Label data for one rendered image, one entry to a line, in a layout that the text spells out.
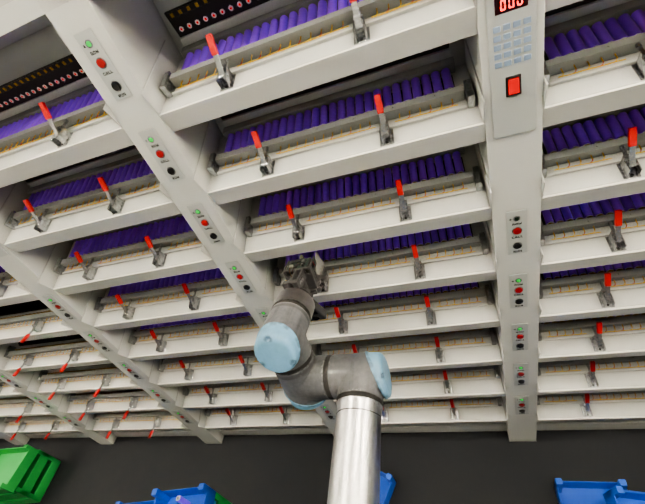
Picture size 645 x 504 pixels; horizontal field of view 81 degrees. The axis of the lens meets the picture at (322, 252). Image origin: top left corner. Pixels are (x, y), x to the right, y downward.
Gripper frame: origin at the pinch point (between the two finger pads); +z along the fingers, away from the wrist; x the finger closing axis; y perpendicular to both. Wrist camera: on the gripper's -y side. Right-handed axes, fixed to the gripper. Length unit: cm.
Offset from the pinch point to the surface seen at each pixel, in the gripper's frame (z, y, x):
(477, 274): -2.9, -8.7, -40.3
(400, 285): -2.7, -8.9, -21.3
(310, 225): -2.5, 12.7, -2.9
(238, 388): 14, -61, 59
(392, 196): -0.8, 15.1, -24.3
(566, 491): -1, -103, -59
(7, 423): 16, -81, 225
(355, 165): -9.3, 26.8, -19.3
